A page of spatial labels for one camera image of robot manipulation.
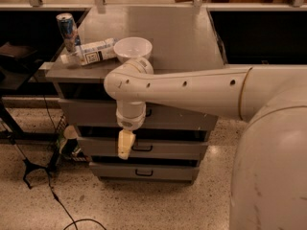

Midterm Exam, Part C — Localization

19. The grey drawer cabinet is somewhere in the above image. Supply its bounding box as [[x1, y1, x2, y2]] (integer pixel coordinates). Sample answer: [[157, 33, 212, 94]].
[[47, 6, 223, 168]]

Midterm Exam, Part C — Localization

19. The grey middle drawer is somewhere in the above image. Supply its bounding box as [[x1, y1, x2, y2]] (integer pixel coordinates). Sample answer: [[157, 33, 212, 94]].
[[78, 137, 207, 160]]

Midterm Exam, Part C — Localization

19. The black tripod stand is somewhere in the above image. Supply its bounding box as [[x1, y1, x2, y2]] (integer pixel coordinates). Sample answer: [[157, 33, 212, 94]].
[[0, 118, 61, 190]]

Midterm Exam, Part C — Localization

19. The black cable left floor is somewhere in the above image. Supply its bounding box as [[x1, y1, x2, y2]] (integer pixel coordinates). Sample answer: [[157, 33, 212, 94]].
[[32, 75, 108, 230]]

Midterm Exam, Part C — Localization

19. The white carton bottle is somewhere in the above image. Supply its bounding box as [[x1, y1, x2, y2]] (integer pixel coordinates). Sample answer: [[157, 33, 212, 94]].
[[60, 38, 117, 66]]

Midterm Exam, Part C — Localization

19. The grey bottom drawer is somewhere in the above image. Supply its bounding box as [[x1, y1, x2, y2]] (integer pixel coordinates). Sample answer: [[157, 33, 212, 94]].
[[89, 162, 200, 182]]

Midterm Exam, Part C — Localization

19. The blue silver drink can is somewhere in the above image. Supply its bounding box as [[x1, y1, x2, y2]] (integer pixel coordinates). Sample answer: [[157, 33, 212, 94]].
[[56, 13, 81, 53]]

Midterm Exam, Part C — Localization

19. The grey drawer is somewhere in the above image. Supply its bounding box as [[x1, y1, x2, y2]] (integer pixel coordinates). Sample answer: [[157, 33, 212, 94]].
[[59, 99, 218, 130], [78, 137, 207, 160], [89, 162, 200, 182]]

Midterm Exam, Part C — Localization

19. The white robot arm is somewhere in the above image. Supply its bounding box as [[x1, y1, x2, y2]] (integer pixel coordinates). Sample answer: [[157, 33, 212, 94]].
[[104, 59, 307, 230]]

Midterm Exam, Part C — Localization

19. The grey top drawer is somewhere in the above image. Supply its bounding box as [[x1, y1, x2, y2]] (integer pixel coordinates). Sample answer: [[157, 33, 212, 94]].
[[59, 99, 218, 130]]

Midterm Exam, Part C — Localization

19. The black side table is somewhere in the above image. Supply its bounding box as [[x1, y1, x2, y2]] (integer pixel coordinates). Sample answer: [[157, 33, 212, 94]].
[[0, 42, 43, 140]]

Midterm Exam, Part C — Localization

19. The white ceramic bowl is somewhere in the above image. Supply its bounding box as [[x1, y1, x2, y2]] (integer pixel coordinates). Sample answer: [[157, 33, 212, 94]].
[[113, 37, 153, 63]]

